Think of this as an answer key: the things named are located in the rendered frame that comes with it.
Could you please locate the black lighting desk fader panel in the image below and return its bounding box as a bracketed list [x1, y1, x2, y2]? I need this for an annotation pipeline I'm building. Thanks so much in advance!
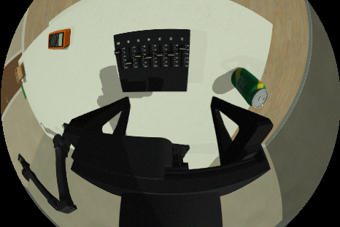
[113, 28, 190, 92]

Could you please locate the brown cardboard box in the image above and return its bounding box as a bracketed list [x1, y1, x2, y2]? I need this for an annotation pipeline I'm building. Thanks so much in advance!
[15, 63, 26, 84]

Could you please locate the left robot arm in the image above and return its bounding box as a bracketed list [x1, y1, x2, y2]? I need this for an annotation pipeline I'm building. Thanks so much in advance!
[21, 134, 77, 214]

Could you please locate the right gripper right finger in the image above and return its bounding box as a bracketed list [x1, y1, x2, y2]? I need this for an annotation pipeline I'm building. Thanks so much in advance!
[210, 96, 274, 165]

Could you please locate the green and yellow drink can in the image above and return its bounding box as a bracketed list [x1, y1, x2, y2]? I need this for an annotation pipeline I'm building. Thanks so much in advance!
[231, 68, 268, 108]

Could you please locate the orange digital multimeter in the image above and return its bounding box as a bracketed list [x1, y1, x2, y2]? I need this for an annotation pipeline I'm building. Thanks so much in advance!
[48, 28, 71, 49]

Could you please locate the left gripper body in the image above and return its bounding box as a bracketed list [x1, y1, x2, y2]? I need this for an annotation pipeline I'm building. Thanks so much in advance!
[18, 154, 30, 167]

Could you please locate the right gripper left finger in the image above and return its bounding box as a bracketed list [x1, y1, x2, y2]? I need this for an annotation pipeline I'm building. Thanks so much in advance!
[68, 96, 131, 135]

